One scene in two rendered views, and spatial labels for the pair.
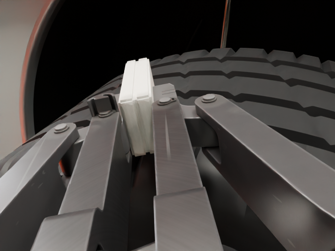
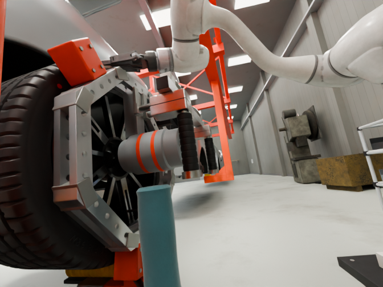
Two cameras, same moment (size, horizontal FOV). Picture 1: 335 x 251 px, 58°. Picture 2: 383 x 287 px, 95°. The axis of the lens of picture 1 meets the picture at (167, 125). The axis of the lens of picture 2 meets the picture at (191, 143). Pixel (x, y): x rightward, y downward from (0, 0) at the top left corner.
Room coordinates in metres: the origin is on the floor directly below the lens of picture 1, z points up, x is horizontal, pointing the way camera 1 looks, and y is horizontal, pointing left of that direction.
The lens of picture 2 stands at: (-0.06, 0.63, 0.76)
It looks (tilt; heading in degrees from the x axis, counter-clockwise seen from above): 10 degrees up; 262
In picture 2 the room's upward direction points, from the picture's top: 8 degrees counter-clockwise
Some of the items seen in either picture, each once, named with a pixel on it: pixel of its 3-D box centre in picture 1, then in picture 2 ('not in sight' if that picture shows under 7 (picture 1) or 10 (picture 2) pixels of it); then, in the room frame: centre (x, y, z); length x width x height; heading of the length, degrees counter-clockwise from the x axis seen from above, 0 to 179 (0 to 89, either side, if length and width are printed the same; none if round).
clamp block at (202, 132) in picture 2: not in sight; (200, 132); (-0.20, -0.08, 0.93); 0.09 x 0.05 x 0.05; 159
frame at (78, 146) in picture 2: not in sight; (137, 154); (0.05, 0.00, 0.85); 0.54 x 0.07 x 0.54; 69
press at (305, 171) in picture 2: not in sight; (301, 143); (-4.59, -4.83, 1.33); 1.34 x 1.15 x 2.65; 76
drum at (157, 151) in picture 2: not in sight; (155, 151); (-0.01, 0.03, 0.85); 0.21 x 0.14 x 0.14; 159
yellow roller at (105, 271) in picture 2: not in sight; (100, 266); (0.21, -0.06, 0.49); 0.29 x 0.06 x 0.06; 159
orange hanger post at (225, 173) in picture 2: not in sight; (211, 130); (-1.15, -3.45, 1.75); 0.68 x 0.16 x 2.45; 159
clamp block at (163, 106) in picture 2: not in sight; (170, 105); (-0.07, 0.23, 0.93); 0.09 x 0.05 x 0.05; 159
